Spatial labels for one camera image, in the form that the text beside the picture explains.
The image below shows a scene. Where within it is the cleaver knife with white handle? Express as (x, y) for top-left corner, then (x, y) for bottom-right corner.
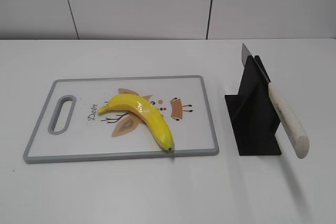
(241, 43), (310, 159)

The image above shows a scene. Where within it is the yellow plastic banana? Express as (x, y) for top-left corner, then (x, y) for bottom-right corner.
(98, 93), (174, 151)

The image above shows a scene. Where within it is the black knife stand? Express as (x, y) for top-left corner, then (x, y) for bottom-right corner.
(225, 56), (281, 156)

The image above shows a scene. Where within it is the white grey-rimmed cutting board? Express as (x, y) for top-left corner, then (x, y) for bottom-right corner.
(23, 75), (219, 163)

